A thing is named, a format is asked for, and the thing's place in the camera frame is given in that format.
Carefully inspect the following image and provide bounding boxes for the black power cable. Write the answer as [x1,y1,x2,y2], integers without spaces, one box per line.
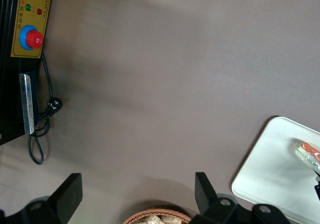
[27,51,63,165]

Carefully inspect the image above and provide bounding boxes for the brown table cover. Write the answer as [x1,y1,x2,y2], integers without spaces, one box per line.
[0,0,320,224]

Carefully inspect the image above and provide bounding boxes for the round brown wicker basket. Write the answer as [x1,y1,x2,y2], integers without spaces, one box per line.
[122,207,192,224]

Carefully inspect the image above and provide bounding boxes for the black yellow control box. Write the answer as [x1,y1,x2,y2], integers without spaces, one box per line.
[0,0,55,146]

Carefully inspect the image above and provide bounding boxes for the triangle sandwich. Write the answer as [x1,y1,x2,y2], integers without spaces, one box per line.
[290,137,320,175]

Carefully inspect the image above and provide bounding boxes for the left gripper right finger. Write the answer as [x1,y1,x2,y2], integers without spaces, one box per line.
[191,171,251,224]

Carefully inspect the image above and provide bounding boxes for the clear wrapped biscuit packet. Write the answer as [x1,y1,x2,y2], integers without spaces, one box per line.
[136,215,163,224]
[159,215,182,224]

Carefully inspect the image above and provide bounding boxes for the silver metal bracket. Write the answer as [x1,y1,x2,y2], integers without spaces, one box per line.
[18,73,36,135]

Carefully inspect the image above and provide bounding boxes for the beige plastic tray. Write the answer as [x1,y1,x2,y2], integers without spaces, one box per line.
[231,116,320,224]

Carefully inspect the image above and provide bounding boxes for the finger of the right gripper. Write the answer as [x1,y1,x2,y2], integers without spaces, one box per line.
[312,174,320,203]

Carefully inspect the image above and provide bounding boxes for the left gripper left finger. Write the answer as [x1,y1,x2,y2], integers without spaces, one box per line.
[14,173,83,224]

